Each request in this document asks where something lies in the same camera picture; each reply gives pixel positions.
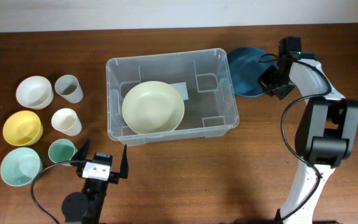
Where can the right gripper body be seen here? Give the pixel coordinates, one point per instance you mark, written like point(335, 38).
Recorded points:
point(275, 83)

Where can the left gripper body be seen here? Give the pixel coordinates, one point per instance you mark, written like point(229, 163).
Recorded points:
point(114, 177)

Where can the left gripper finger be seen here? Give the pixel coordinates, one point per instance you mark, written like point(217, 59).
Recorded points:
point(124, 166)
point(80, 156)

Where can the dark blue plate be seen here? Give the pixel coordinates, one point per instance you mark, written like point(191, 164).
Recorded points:
point(245, 70)

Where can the mint green bowl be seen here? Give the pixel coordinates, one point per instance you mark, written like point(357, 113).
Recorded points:
point(20, 167)

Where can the yellow bowl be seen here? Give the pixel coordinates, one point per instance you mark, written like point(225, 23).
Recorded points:
point(23, 128)

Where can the beige plate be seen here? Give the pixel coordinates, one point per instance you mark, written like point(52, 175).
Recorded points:
point(153, 100)

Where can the clear plastic storage container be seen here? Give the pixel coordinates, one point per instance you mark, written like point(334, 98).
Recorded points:
point(210, 110)

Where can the cream plate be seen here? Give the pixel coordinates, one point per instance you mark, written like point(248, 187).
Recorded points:
point(145, 126)

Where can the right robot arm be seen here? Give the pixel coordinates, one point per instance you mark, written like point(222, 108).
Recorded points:
point(326, 132)

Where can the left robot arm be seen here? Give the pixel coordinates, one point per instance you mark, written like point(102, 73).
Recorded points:
point(86, 206)

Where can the white label in container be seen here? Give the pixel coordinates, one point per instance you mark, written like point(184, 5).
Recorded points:
point(182, 89)

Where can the green cup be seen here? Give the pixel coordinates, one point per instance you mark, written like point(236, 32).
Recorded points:
point(61, 150)

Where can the cream cup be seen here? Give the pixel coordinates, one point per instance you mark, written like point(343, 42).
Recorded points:
point(67, 122)

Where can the grey translucent cup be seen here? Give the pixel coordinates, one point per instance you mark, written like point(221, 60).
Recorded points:
point(68, 87)

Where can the white bowl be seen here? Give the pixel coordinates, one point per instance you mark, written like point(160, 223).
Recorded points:
point(35, 93)

